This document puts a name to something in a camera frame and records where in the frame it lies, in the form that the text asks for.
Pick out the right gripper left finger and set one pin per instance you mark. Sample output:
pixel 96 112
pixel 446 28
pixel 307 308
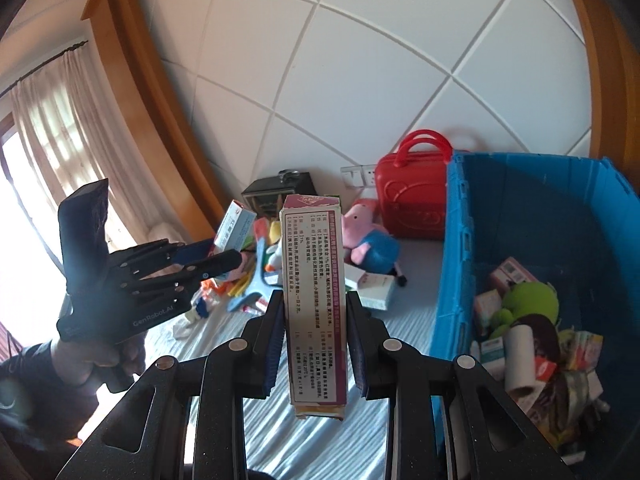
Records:
pixel 144 437

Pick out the pink pig blue plush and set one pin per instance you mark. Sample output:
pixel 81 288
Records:
pixel 369 245

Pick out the black gift box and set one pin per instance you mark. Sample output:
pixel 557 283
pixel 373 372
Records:
pixel 266 196

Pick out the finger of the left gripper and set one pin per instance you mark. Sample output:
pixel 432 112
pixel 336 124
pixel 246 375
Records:
pixel 190 275
pixel 159 254

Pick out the gloved left hand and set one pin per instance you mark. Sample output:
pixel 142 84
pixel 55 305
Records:
pixel 75 362

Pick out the red white ointment box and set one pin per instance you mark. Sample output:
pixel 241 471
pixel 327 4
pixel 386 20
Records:
pixel 234 229

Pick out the green plush toy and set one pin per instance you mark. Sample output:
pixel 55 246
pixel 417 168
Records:
pixel 524 299

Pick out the beige curtain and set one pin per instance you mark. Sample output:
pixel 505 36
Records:
pixel 71 137

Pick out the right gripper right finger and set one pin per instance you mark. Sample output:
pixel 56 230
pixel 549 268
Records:
pixel 446 419

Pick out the striped tablecloth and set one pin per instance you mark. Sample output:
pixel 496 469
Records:
pixel 280 443

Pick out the white paper roll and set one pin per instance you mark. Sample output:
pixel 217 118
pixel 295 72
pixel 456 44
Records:
pixel 520 372

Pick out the yellow plush toy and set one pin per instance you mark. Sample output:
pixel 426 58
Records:
pixel 274 234

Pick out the yellow plastic clip toy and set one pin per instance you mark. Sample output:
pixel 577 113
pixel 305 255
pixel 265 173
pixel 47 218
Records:
pixel 238 288

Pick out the cream rabbit blue plush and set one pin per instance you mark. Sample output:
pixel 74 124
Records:
pixel 192 317

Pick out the blue boomerang toy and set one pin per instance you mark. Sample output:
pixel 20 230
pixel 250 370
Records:
pixel 258 292

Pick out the purple white medicine box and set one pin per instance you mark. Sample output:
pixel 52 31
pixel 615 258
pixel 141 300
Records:
pixel 315 305

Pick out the red plastic toy suitcase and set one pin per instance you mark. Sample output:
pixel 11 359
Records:
pixel 411 184

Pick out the wall power socket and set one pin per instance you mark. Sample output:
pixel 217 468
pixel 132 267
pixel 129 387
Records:
pixel 362 176

